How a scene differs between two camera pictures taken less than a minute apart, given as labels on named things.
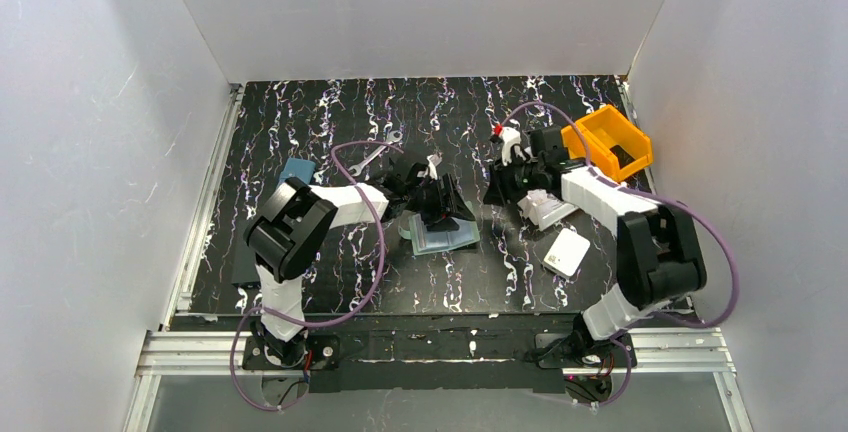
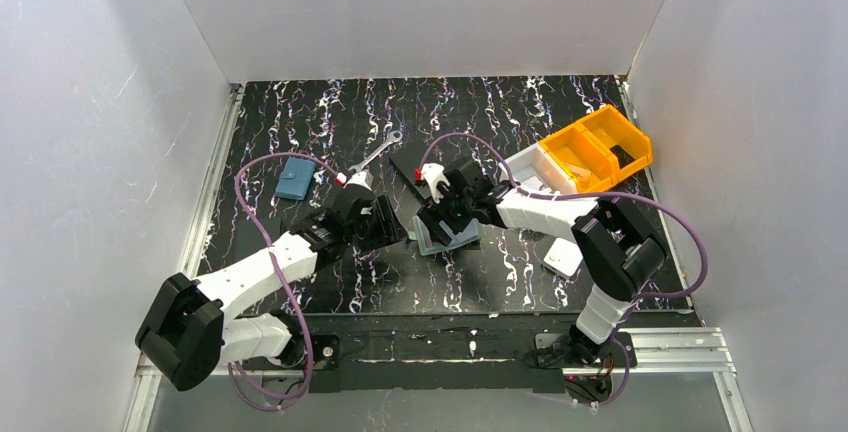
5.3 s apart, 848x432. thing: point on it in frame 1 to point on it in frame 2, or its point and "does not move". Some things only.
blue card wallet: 299,168 does not move
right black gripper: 502,181 to 436,220
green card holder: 413,227 does not move
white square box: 566,252 does not move
